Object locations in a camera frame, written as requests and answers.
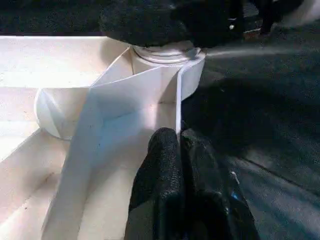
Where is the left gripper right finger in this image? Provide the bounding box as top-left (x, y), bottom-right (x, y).
top-left (181, 128), bottom-right (261, 240)

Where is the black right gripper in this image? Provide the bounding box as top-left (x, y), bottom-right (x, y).
top-left (98, 0), bottom-right (274, 49)

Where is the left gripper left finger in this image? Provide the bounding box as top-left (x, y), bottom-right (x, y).
top-left (127, 127), bottom-right (186, 240)

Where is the white plastic table leg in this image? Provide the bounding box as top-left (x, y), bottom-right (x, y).
top-left (130, 42), bottom-right (202, 65)

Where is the white plastic table top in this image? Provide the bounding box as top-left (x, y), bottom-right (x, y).
top-left (0, 34), bottom-right (206, 240)

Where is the black work mat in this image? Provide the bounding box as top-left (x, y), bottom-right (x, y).
top-left (0, 0), bottom-right (320, 240)

